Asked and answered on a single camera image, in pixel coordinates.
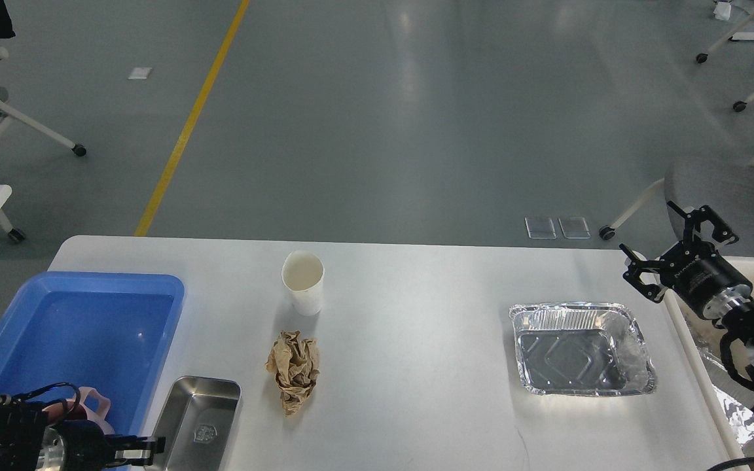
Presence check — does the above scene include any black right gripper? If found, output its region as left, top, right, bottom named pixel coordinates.
left=619, top=200, right=753, bottom=320

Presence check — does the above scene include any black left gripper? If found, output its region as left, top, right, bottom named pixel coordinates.
left=40, top=420, right=166, bottom=470

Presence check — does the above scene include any stainless steel tray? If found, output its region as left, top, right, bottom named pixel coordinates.
left=144, top=375, right=242, bottom=470

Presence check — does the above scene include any pink mug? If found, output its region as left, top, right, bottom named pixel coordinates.
left=44, top=387, right=115, bottom=434

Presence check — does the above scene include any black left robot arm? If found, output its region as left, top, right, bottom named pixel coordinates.
left=0, top=382, right=166, bottom=470

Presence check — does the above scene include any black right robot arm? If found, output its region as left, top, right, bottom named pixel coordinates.
left=620, top=201, right=754, bottom=413

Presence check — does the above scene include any blue plastic tray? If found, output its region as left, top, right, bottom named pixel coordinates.
left=0, top=271, right=185, bottom=436

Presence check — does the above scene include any aluminium foil tray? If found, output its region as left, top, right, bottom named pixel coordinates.
left=509, top=302, right=657, bottom=397

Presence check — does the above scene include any white bin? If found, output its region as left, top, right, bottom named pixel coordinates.
left=664, top=256, right=754, bottom=459

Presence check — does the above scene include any crumpled brown paper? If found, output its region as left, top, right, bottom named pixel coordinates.
left=264, top=330, right=320, bottom=417

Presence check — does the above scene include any white paper cup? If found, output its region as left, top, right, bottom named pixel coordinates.
left=281, top=250, right=325, bottom=316

